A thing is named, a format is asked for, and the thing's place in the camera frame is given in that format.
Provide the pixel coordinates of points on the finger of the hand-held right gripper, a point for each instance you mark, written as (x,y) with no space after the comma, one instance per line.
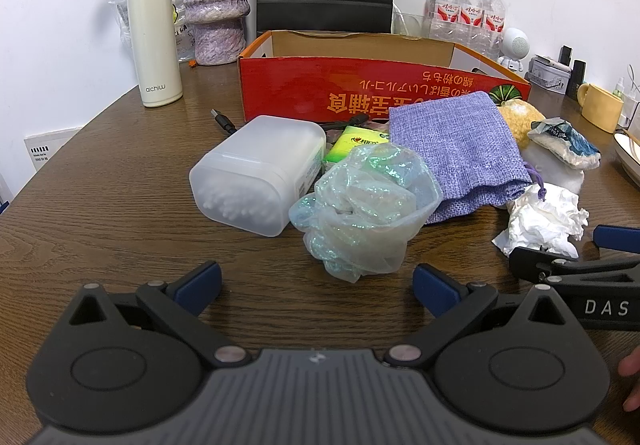
(617,237)
(530,262)

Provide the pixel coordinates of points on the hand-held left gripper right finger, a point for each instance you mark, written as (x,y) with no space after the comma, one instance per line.
(435,290)

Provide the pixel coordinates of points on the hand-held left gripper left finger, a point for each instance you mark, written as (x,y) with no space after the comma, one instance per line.
(197,287)

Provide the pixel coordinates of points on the white tissue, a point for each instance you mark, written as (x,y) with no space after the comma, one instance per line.
(542,220)

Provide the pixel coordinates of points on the blue white snack packet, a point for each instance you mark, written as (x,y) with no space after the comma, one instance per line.
(565,145)

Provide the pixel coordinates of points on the iridescent plastic bag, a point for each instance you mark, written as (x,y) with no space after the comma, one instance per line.
(370,205)

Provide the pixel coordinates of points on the translucent cotton swab box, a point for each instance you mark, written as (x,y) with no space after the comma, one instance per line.
(250,170)

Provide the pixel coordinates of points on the purple burlap pouch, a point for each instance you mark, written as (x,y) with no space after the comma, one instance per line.
(450,150)

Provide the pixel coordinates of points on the yellow plush toy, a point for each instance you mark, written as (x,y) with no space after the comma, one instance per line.
(520,120)

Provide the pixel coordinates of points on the green tissue pack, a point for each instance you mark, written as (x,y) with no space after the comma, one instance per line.
(350,145)

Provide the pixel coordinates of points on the red cardboard box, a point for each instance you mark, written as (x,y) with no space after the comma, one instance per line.
(300,85)

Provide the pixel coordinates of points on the wooden desktop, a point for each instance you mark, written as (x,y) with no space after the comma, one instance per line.
(125,225)

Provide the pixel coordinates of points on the person's right hand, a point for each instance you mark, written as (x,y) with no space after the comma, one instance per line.
(632,365)

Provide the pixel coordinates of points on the white bowl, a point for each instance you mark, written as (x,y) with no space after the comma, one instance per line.
(629,152)

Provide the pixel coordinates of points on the yellow mug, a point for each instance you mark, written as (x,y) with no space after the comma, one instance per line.
(602,107)

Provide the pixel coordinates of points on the small spray bottle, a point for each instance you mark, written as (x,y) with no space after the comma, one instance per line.
(619,87)

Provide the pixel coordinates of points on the small white tin box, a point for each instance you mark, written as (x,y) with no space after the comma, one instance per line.
(547,72)

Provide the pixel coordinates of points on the white robot figurine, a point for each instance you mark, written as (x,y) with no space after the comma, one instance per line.
(516,47)

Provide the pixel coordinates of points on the clear water bottle red label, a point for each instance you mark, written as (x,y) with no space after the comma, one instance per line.
(442,10)
(492,20)
(470,12)

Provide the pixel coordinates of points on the white thermos bottle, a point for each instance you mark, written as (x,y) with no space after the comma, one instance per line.
(152,40)

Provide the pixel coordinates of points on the clear smiley plastic bag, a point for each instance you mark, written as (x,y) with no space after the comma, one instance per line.
(184,25)

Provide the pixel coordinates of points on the clear glass cup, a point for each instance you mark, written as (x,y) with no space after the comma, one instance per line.
(410,22)

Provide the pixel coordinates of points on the purple textured vase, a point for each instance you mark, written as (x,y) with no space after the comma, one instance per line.
(215,5)

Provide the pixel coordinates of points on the white wall outlet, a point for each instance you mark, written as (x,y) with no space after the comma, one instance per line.
(50,147)

